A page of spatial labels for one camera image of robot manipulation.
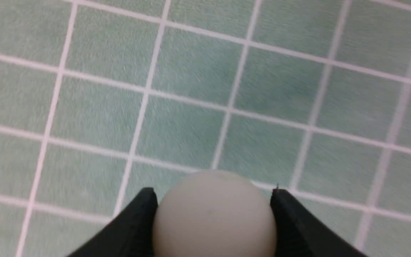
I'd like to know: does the green checkered tablecloth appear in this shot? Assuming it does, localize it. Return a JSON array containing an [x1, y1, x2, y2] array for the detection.
[[0, 0, 411, 257]]

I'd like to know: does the white table-tennis ball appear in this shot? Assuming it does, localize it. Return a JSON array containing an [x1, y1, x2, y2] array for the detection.
[[153, 171, 277, 257]]

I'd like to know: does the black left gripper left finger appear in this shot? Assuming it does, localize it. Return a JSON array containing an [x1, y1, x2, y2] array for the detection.
[[69, 187, 158, 257]]

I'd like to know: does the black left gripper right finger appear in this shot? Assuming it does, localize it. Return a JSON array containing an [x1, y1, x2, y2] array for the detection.
[[270, 188, 366, 257]]

